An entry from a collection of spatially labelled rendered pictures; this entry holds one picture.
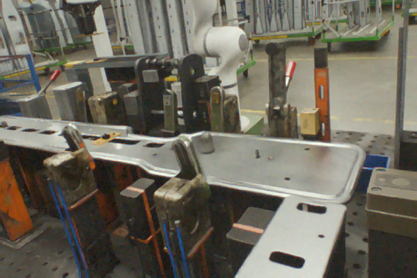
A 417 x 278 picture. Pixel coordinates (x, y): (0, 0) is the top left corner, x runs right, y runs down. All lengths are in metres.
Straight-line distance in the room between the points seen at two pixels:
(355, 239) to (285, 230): 0.49
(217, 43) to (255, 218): 0.87
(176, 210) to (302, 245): 0.20
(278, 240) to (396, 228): 0.16
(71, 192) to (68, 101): 0.51
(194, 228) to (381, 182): 0.31
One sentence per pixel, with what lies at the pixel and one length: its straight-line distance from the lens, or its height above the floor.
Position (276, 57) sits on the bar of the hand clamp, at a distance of 0.83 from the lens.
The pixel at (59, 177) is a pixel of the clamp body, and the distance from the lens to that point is 0.85.
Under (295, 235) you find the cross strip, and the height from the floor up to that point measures 1.00.
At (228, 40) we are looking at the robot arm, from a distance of 1.32.
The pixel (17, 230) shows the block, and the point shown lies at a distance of 1.28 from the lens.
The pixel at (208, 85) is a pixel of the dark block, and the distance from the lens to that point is 0.97.
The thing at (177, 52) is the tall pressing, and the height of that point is 0.57.
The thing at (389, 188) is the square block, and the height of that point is 1.06.
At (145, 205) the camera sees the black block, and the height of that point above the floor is 0.96.
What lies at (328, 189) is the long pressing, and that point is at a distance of 0.63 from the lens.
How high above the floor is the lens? 1.33
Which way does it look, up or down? 20 degrees down
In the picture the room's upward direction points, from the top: 9 degrees counter-clockwise
